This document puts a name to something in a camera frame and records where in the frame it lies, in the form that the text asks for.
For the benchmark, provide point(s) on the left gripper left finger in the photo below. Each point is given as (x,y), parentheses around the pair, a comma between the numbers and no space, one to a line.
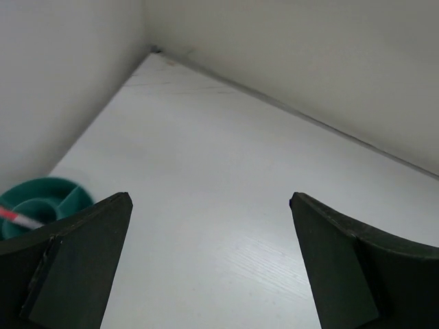
(61,275)

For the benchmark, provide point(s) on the teal round organizer container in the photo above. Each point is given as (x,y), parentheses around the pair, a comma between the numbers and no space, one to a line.
(47,199)

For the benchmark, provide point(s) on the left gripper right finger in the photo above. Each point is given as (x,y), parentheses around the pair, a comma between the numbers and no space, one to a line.
(361,276)

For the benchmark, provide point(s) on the red slim highlighter pen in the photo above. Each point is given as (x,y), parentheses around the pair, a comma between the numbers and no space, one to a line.
(20,219)

